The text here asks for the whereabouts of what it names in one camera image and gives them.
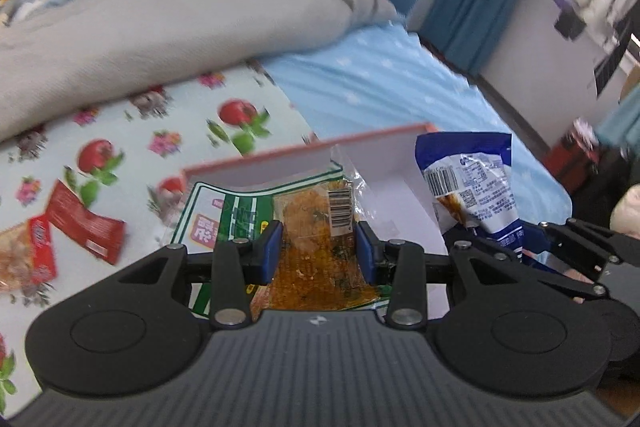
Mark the grey duvet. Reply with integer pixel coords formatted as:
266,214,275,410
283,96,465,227
0,0,401,144

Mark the fruit-printed tablecloth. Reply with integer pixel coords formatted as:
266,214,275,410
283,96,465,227
0,57,321,408

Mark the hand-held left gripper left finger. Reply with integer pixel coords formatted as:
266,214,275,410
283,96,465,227
117,221,284,330

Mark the red suitcase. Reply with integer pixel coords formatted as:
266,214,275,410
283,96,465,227
547,119,602,194

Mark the green-label clear snack packet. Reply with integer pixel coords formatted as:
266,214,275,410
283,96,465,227
170,146,393,314

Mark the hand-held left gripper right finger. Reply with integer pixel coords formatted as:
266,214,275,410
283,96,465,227
355,221,521,328

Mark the blue snack packet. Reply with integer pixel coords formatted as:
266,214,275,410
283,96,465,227
415,132,526,258

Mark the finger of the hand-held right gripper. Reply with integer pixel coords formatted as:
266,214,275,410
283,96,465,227
538,218,640,266
521,226,609,304

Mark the red foil snack packet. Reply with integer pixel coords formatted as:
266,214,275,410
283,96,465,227
45,179,127,266

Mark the orange cardboard box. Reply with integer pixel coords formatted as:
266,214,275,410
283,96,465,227
182,122,452,258

